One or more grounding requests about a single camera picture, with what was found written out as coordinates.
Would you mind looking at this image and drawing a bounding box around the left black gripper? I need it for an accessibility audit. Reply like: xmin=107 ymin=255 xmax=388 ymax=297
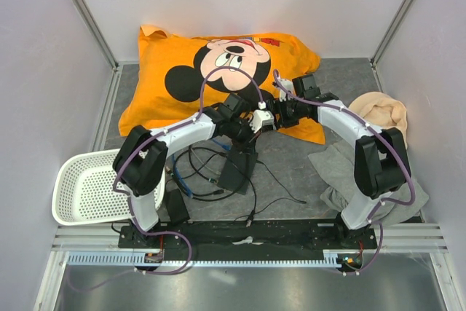
xmin=226 ymin=118 xmax=262 ymax=156

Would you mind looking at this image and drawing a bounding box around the blue ethernet cable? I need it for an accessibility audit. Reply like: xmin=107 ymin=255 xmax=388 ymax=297
xmin=170 ymin=138 xmax=232 ymax=199

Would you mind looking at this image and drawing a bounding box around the black network switch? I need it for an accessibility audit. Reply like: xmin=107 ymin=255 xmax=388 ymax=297
xmin=218 ymin=149 xmax=258 ymax=195

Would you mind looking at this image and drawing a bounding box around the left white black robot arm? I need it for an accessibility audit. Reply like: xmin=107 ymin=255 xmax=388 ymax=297
xmin=112 ymin=95 xmax=273 ymax=248

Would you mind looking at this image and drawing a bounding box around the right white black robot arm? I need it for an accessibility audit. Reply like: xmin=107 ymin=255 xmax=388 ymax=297
xmin=273 ymin=70 xmax=416 ymax=248

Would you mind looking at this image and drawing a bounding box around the grey cloth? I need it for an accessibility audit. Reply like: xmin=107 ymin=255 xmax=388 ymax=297
xmin=308 ymin=140 xmax=430 ymax=226

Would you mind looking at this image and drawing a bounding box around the orange Mickey Mouse pillow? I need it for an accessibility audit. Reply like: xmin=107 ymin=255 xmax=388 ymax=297
xmin=118 ymin=25 xmax=320 ymax=136

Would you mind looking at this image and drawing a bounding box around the peach towel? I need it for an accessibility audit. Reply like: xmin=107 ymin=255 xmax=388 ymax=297
xmin=349 ymin=92 xmax=408 ymax=149

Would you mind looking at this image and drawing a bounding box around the black power adapter brick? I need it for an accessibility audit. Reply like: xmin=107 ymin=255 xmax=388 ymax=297
xmin=164 ymin=189 xmax=190 ymax=225

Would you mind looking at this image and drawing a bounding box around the white perforated plastic basket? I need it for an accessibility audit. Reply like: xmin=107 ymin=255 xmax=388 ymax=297
xmin=52 ymin=149 xmax=165 ymax=231

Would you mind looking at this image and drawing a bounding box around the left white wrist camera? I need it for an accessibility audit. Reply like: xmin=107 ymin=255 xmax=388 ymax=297
xmin=249 ymin=101 xmax=275 ymax=133

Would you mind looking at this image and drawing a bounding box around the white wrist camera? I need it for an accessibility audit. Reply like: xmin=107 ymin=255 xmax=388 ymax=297
xmin=273 ymin=69 xmax=294 ymax=102
xmin=249 ymin=101 xmax=275 ymax=133

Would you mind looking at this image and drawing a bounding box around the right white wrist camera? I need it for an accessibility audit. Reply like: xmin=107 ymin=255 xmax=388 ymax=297
xmin=273 ymin=69 xmax=294 ymax=102

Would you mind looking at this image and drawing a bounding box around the grey ethernet cable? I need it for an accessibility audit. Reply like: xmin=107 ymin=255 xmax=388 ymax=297
xmin=165 ymin=145 xmax=229 ymax=176

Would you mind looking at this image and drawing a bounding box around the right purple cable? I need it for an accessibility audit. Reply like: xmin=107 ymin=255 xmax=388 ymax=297
xmin=272 ymin=69 xmax=416 ymax=279

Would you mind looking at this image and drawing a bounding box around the purple cable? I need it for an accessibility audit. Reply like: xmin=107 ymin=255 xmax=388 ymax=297
xmin=65 ymin=66 xmax=265 ymax=292
xmin=272 ymin=69 xmax=416 ymax=279

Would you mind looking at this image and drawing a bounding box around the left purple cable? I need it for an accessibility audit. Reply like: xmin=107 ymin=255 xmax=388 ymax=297
xmin=65 ymin=66 xmax=265 ymax=292

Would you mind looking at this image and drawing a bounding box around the black power cord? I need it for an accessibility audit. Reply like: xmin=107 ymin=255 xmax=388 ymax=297
xmin=232 ymin=160 xmax=307 ymax=227

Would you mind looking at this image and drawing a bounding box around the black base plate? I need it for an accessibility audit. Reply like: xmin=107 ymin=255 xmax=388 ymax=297
xmin=118 ymin=218 xmax=379 ymax=253

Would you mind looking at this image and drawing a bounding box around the slotted cable duct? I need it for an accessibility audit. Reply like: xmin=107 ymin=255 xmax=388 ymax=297
xmin=66 ymin=251 xmax=348 ymax=268

